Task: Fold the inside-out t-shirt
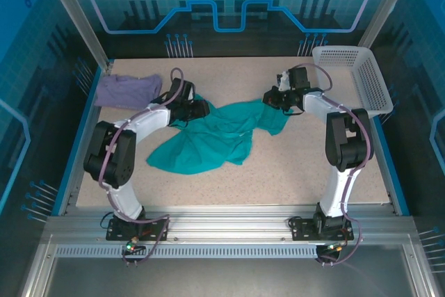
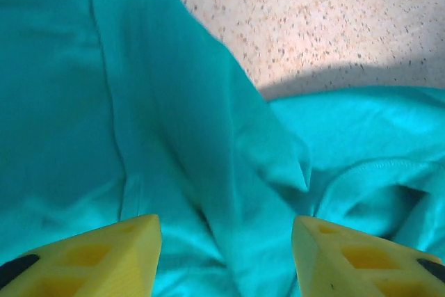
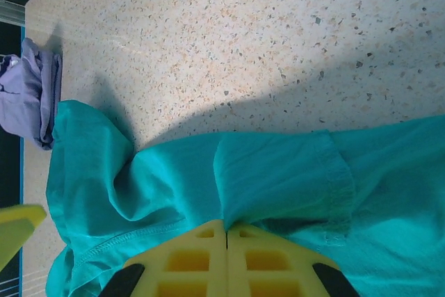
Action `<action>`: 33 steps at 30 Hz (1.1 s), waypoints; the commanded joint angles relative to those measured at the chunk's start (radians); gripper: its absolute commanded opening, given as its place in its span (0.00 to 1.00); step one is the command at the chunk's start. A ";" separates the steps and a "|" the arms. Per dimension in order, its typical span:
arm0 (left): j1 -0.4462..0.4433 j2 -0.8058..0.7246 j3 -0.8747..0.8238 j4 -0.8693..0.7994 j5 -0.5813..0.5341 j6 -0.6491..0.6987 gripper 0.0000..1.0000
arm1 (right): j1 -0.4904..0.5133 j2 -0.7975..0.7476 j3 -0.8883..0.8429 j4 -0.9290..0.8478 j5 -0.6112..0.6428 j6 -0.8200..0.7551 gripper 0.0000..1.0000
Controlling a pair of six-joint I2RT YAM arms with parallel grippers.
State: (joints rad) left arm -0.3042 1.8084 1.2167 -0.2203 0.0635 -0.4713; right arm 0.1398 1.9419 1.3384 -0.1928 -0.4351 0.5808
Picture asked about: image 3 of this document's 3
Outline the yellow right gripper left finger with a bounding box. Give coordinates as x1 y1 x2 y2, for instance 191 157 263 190
100 219 227 297

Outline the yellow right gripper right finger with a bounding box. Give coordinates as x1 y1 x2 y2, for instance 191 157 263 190
226 223 361 297

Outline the teal t-shirt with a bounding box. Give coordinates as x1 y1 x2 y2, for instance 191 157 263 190
44 99 445 297

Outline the purple t-shirt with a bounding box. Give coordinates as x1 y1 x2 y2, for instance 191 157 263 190
0 38 63 152

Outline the aluminium frame post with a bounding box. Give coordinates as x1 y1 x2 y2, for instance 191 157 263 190
0 0 27 26

